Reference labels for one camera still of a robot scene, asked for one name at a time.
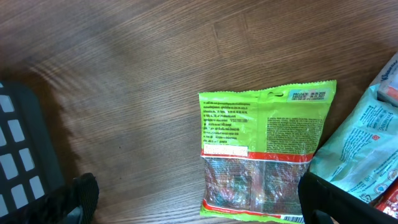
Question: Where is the green candy bag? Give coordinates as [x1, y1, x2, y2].
[199, 80, 336, 223]

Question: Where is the grey plastic mesh basket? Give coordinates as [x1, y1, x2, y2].
[1, 82, 65, 218]

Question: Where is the red white tissue pack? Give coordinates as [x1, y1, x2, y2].
[370, 53, 397, 107]

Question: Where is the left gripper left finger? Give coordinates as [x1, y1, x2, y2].
[1, 173, 100, 224]

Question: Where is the teal snack packet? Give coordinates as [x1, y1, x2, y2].
[309, 85, 397, 203]

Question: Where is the red coffee stick sachet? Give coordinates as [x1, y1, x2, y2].
[376, 182, 397, 219]

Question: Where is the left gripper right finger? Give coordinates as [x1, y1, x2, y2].
[298, 172, 397, 224]

